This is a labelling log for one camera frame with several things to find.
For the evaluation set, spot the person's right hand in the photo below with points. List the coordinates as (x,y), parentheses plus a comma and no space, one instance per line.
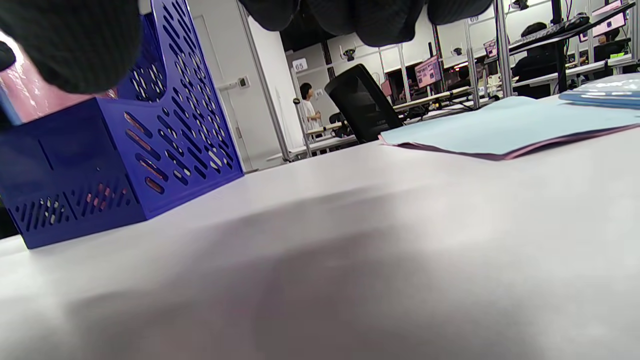
(75,40)

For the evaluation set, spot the pink paper stack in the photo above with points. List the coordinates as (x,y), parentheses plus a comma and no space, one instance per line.
(30,95)

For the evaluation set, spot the light blue paper stack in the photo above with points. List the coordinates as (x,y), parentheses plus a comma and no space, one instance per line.
(500,125)

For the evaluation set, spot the blue plastic file rack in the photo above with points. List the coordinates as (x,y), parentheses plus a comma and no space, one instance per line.
(75,160)

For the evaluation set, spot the white number sign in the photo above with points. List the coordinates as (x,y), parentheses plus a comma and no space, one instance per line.
(300,65)

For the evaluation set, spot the black mesh-back office chair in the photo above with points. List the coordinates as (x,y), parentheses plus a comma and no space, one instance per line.
(360,105)

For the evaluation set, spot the pink screen monitor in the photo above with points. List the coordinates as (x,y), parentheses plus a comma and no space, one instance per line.
(428,71)

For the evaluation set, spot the black keyboard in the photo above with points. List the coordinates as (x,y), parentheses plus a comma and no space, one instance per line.
(555,29)

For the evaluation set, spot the wall switch panel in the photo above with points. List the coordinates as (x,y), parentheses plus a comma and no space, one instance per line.
(243,82)

